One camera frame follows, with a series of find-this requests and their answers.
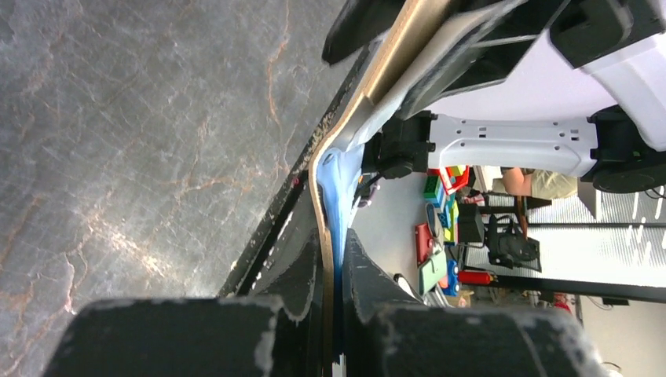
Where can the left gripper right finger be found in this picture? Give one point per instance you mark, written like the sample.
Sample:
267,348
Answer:
387,332

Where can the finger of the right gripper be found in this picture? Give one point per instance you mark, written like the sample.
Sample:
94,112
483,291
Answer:
358,23
484,43

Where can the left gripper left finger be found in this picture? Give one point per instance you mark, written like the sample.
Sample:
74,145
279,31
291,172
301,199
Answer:
274,331

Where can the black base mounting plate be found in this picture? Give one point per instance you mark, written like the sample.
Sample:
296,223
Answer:
252,260

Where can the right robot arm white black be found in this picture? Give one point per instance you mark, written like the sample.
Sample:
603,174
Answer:
573,87

